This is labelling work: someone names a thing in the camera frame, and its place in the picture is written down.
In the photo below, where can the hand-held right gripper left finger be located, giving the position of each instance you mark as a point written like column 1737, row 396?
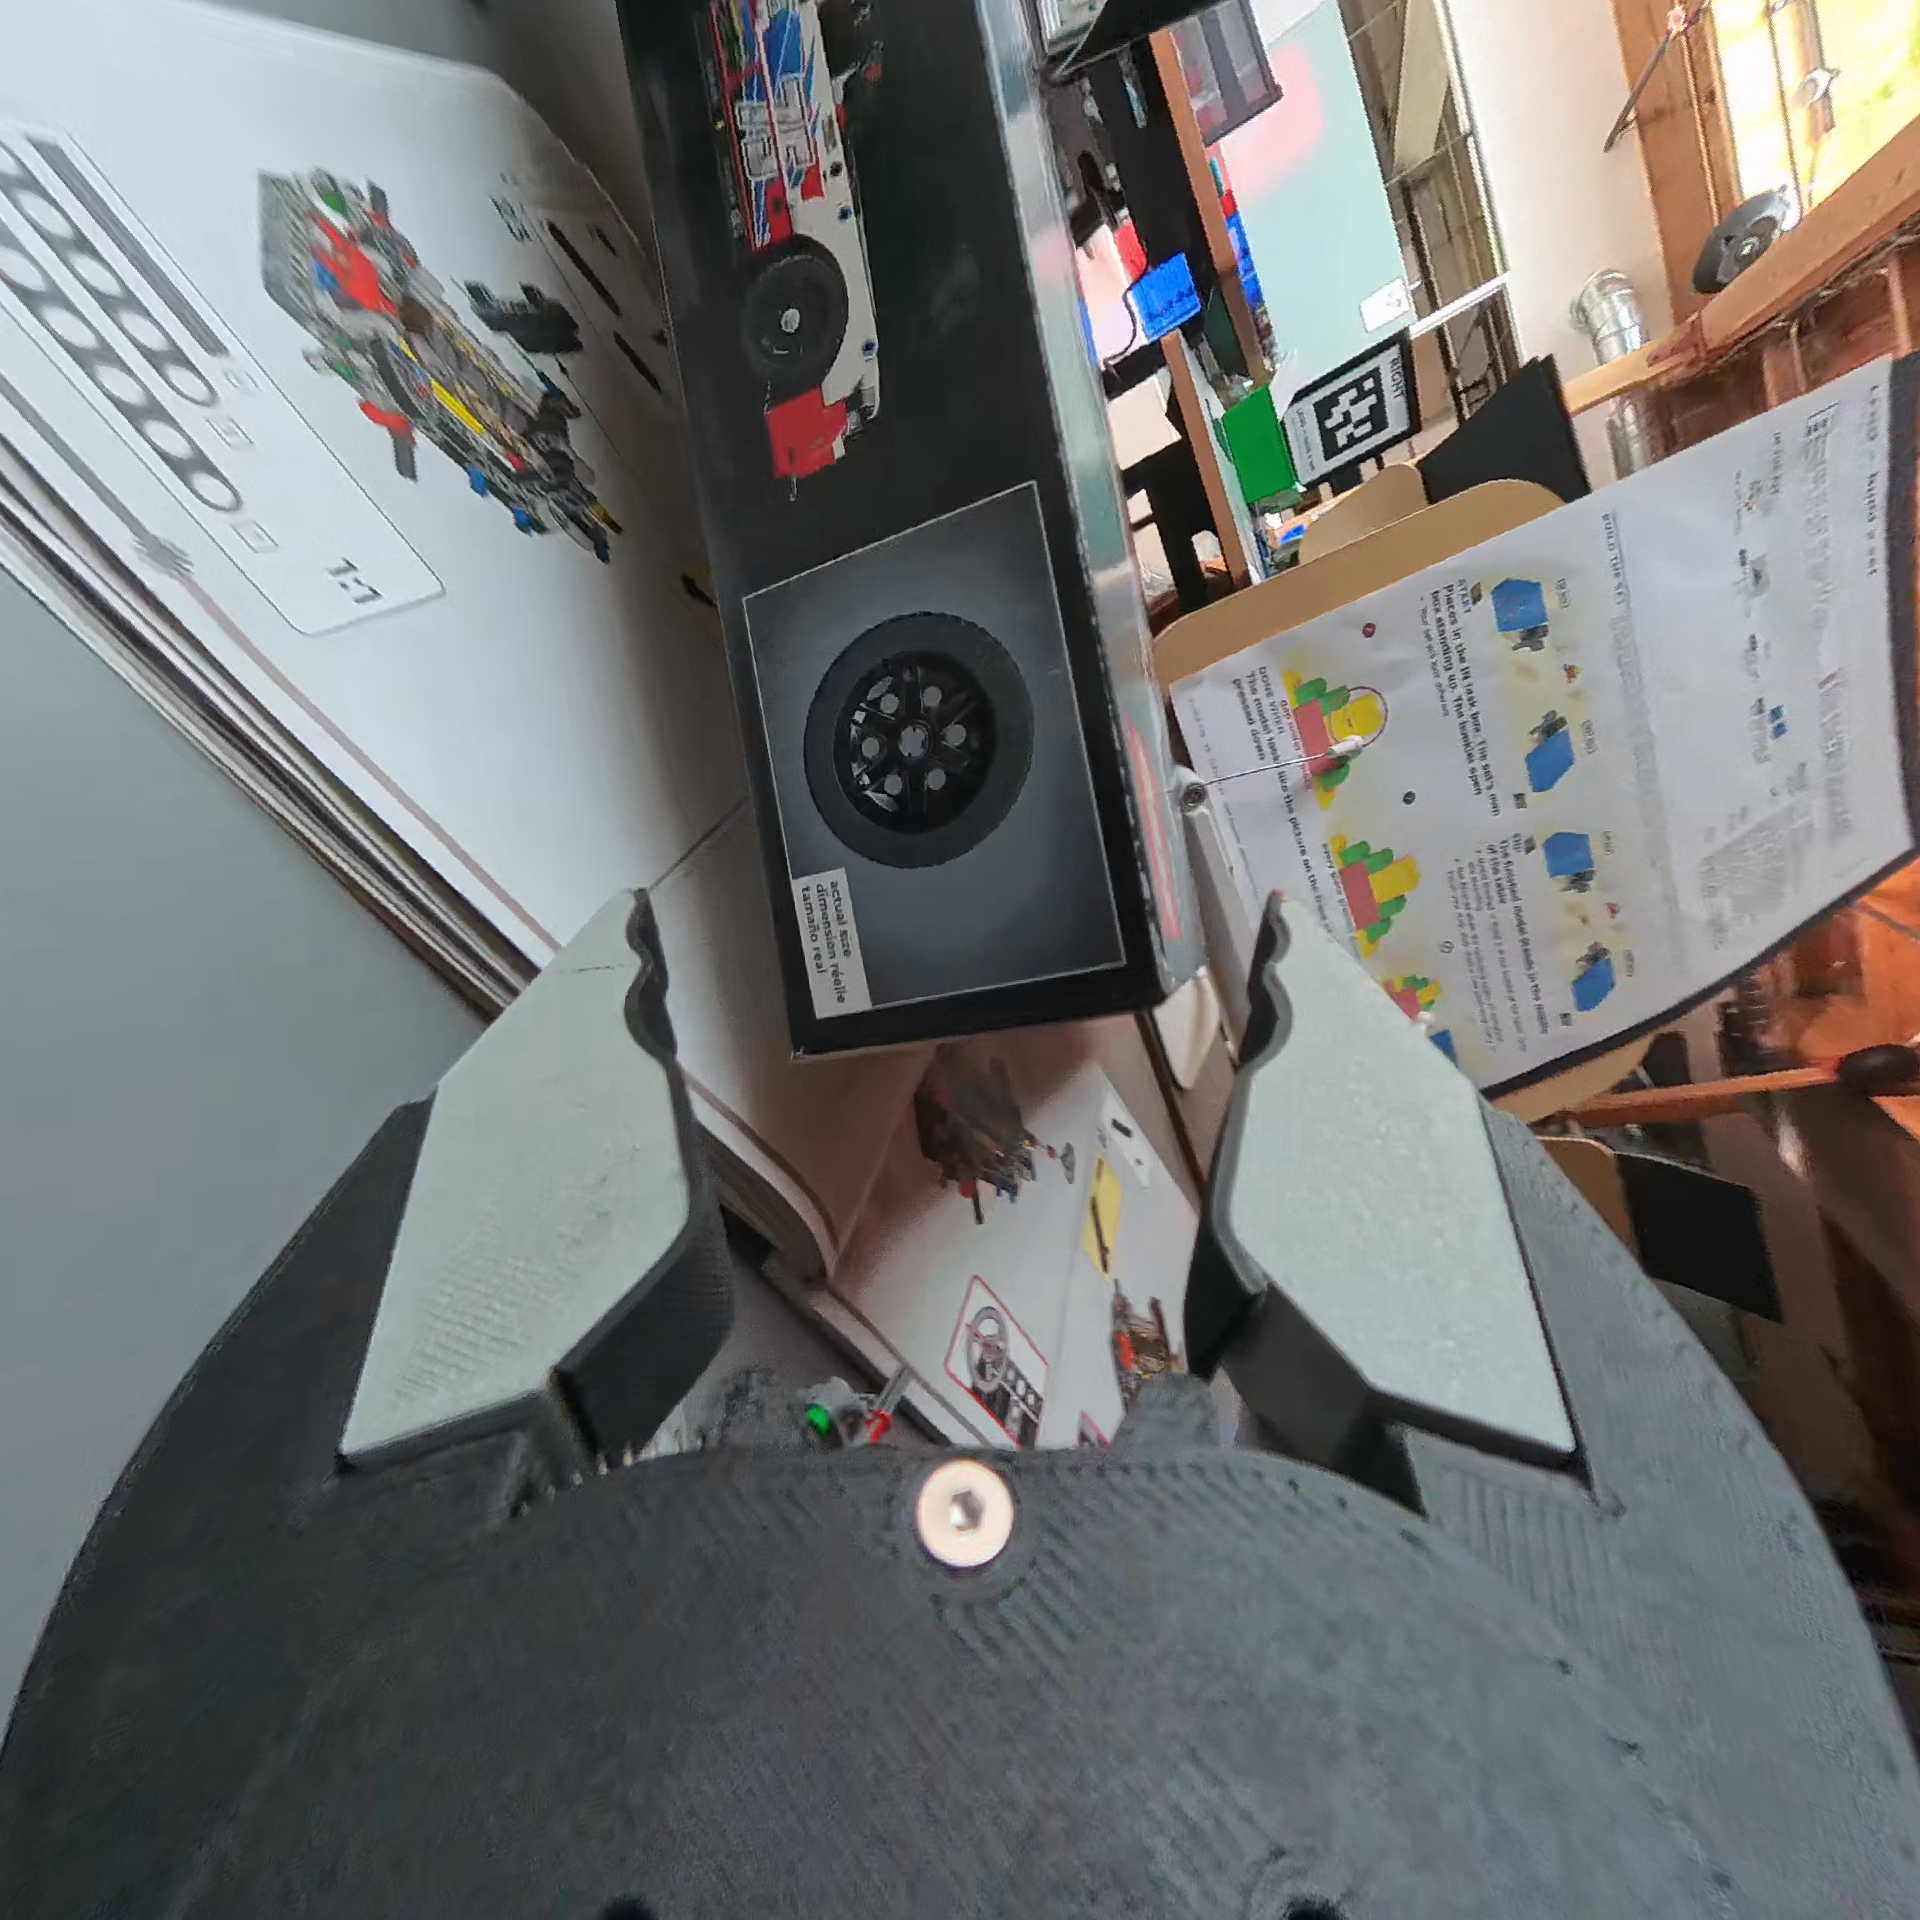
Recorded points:
column 510, row 1200

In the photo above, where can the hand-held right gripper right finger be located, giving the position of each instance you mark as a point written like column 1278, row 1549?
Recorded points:
column 1381, row 1230

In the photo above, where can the partly built lego assembly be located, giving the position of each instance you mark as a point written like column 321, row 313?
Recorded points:
column 839, row 1418

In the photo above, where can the lego instruction booklet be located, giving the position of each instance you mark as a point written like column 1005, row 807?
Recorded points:
column 495, row 570

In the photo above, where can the black lego car box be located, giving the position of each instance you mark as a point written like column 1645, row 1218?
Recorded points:
column 902, row 452

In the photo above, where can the wooden rod black knob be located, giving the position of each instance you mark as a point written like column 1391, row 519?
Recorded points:
column 1724, row 1093

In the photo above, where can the laminated task instruction sheet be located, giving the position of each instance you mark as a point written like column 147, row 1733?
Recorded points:
column 1651, row 721

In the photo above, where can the pale plywood stand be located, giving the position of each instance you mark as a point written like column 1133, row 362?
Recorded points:
column 1349, row 585

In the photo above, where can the green plastic crate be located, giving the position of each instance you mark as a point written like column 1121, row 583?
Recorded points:
column 1259, row 452

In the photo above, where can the black chair back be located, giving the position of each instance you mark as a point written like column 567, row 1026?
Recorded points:
column 1508, row 434

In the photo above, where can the black white printed tag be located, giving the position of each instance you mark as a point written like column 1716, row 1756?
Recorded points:
column 1354, row 415

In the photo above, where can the blue plastic crate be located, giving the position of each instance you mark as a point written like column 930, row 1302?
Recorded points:
column 1167, row 298

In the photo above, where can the black round disc device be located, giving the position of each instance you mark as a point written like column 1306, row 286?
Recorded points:
column 1745, row 240

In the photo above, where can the wooden shelf beam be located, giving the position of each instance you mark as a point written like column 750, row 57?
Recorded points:
column 1801, row 254

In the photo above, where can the silver metal duct pipe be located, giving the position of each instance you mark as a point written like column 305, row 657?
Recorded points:
column 1613, row 324

